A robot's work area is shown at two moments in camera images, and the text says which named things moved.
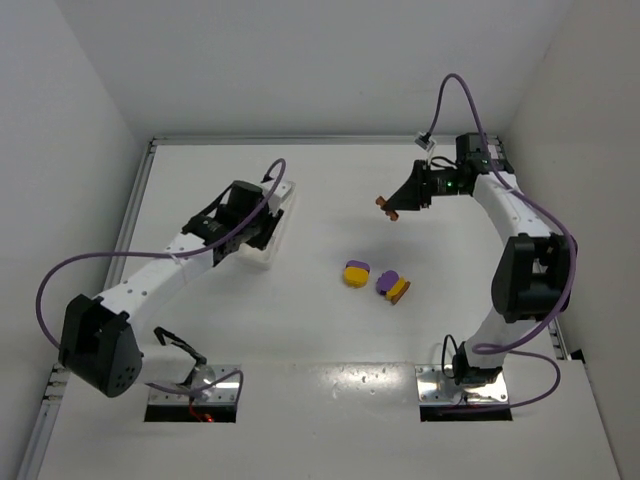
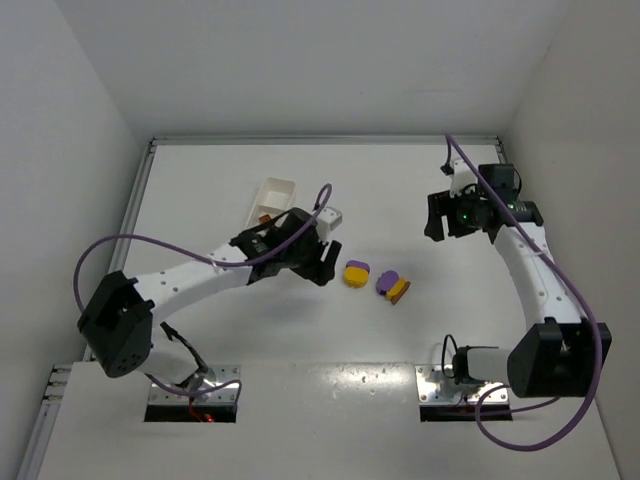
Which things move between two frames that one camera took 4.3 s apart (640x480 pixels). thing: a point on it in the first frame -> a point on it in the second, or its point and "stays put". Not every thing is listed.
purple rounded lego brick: x=385 y=281 stays put
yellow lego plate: x=396 y=288 stays put
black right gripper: x=424 y=185 -> x=447 y=215
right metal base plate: x=434 y=388 stays put
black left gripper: x=272 y=226 -> x=316 y=260
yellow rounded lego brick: x=356 y=277 stays put
